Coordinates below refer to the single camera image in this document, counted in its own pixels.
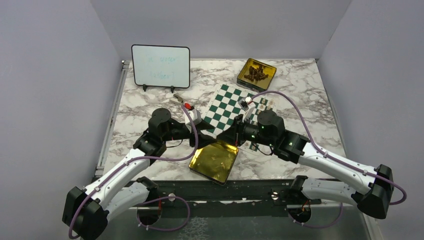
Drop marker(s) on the small tan clip object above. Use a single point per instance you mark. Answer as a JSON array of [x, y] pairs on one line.
[[177, 99]]

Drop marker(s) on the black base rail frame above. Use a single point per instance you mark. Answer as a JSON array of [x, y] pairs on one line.
[[206, 199]]

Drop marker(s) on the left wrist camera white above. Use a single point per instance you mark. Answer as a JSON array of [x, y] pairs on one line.
[[192, 116]]

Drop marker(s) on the gold tin white pieces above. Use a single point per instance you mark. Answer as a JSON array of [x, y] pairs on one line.
[[214, 161]]

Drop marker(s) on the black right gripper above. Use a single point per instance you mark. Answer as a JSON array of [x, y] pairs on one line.
[[233, 134]]

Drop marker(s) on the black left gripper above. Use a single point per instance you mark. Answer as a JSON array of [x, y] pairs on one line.
[[204, 139]]

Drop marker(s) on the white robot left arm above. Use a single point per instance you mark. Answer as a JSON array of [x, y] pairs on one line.
[[88, 210]]

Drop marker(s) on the gold tin dark pieces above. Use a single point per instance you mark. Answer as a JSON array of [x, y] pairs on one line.
[[258, 86]]

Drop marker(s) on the small whiteboard on stand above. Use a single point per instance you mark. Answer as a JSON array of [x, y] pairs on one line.
[[161, 66]]

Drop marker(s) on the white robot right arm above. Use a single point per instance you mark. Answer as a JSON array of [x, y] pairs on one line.
[[356, 184]]

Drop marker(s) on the green white chess board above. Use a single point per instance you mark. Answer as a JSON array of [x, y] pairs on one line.
[[223, 107]]

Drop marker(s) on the pile of dark chess pieces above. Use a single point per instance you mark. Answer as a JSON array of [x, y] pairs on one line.
[[256, 74]]

